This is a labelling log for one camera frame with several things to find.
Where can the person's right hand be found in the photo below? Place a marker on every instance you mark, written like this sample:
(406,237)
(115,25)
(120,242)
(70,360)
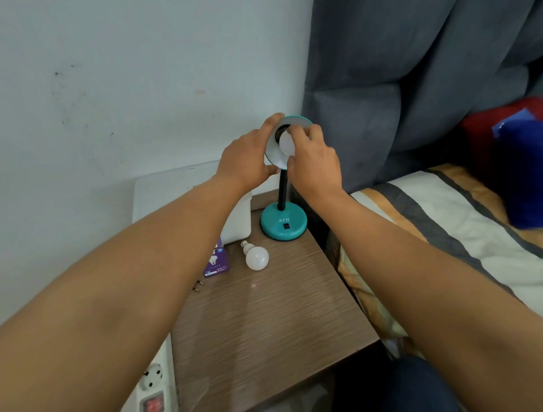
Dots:
(316,169)

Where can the person's left hand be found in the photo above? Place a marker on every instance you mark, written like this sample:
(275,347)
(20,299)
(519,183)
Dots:
(244,159)

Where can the person's right middle finger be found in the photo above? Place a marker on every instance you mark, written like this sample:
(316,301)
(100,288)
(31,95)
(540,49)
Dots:
(317,132)

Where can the person's left thumb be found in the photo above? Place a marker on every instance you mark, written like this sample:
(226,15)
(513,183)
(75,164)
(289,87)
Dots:
(269,171)

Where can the person's right thumb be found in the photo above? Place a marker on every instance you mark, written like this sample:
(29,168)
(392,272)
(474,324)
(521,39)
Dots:
(292,162)

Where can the white light bulb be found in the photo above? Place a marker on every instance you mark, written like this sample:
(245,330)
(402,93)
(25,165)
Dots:
(286,145)
(257,258)

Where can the teal desk lamp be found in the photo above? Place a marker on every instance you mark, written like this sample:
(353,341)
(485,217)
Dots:
(283,221)

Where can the person's left forearm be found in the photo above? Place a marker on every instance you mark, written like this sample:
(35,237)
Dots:
(127,288)

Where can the person's right forearm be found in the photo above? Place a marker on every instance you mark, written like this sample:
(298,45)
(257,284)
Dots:
(424,288)

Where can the white plastic container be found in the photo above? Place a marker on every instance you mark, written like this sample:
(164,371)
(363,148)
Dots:
(169,191)

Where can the grey curtain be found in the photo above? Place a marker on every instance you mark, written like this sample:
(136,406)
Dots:
(403,76)

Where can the purple bulb box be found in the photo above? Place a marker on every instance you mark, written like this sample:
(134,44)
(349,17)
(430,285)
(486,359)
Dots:
(218,264)

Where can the metal plug pins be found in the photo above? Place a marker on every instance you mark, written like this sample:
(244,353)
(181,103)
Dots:
(197,285)

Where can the brown wooden bedside table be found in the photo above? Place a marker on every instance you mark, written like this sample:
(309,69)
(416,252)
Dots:
(271,322)

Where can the red pillow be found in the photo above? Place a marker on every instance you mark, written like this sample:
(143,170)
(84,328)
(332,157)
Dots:
(477,127)

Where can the striped bed mattress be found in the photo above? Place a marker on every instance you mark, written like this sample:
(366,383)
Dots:
(458,216)

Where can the blue pillow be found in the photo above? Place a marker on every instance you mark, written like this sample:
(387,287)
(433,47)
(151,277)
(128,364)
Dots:
(524,169)

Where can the white power strip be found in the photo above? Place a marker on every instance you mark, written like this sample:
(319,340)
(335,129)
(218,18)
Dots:
(153,377)

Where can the person's leg in blue jeans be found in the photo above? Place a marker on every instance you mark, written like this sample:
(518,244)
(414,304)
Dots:
(420,386)

